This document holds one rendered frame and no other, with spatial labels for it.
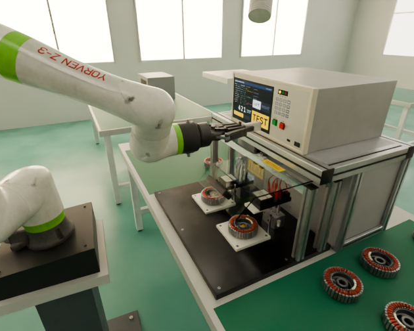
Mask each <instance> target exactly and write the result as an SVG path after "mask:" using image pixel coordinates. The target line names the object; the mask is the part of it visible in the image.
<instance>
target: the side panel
mask: <svg viewBox="0 0 414 331"><path fill-rule="evenodd" d="M411 159H412V158H408V159H406V160H401V161H398V162H395V163H392V164H388V165H384V166H382V167H378V168H375V169H372V170H369V171H365V172H363V173H358V174H356V175H355V176H354V180H353V183H352V187H351V191H350V195H349V198H348V202H347V205H346V209H345V212H344V217H343V220H342V224H341V226H340V231H339V234H338V238H337V241H336V246H335V247H332V246H331V249H334V251H335V252H339V250H343V249H345V248H347V247H349V246H352V245H354V244H356V243H358V242H361V241H362V240H365V239H367V238H369V237H371V236H374V235H376V234H378V233H380V232H382V231H385V230H386V227H387V224H388V222H389V219H390V216H391V214H392V210H393V209H394V205H395V203H396V200H397V197H398V194H399V192H400V189H401V187H402V184H403V180H404V179H405V175H406V173H407V170H408V167H409V165H410V162H411Z"/></svg>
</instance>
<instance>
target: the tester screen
mask: <svg viewBox="0 0 414 331"><path fill-rule="evenodd" d="M272 90H273V89H270V88H268V87H263V86H260V85H255V84H253V83H248V82H245V81H241V80H237V79H235V92H234V107H233V115H234V116H236V117H238V118H240V119H242V120H244V121H246V122H248V123H250V122H251V120H252V111H255V112H258V113H261V114H263V115H265V116H268V117H269V115H270V109H269V113H267V112H264V111H262V110H258V109H257V108H254V107H252V105H253V99H254V100H257V101H260V102H263V103H266V104H269V105H270V108H271V96H272ZM238 104H239V105H241V106H244V107H246V113H244V112H241V111H240V110H238ZM234 110H236V111H238V112H240V113H242V114H244V115H247V116H249V117H250V121H249V120H246V119H244V118H242V117H240V116H238V115H236V114H234Z"/></svg>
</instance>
